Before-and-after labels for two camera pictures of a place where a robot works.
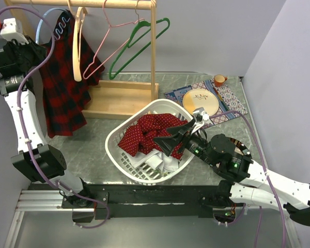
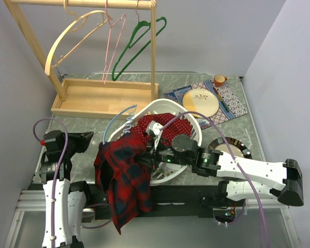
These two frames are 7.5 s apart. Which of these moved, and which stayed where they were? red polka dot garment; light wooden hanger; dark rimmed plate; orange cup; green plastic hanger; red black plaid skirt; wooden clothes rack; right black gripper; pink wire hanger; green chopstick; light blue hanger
Moved: right black gripper; light blue hanger; green plastic hanger; pink wire hanger; red black plaid skirt; light wooden hanger
Stayed: green chopstick; wooden clothes rack; orange cup; red polka dot garment; dark rimmed plate
